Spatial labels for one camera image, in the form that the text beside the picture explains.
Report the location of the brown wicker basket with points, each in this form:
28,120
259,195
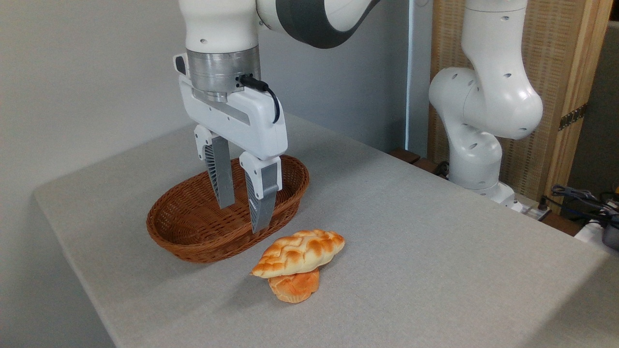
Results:
193,241

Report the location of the long braided bread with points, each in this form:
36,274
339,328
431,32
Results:
300,251

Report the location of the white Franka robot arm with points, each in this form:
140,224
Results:
483,106

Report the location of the round orange bread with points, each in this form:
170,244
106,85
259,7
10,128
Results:
295,287

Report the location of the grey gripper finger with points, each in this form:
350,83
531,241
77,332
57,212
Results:
261,193
220,169

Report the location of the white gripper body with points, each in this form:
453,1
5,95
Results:
242,123

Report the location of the wooden folding screen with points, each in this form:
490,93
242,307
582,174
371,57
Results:
556,58

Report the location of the dark metal screen hinge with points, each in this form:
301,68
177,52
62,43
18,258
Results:
573,117

